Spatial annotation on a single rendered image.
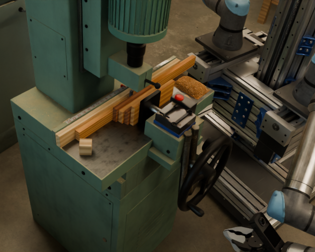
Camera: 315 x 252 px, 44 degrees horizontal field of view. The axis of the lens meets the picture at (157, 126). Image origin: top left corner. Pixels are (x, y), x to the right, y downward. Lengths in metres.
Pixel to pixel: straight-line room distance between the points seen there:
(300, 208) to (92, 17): 0.79
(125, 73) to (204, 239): 1.15
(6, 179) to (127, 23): 1.46
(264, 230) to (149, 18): 0.65
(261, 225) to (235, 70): 1.01
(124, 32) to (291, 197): 0.64
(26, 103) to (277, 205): 0.96
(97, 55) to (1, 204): 1.21
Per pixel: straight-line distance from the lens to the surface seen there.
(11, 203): 2.24
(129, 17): 1.09
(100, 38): 1.23
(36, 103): 1.53
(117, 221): 1.43
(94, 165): 1.17
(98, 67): 1.29
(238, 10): 1.84
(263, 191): 2.14
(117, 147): 1.22
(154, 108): 1.27
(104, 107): 1.28
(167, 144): 1.21
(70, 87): 1.40
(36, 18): 1.39
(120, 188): 1.27
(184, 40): 3.55
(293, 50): 1.83
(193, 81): 1.47
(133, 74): 1.24
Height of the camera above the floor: 1.79
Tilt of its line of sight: 43 degrees down
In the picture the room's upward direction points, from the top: 9 degrees clockwise
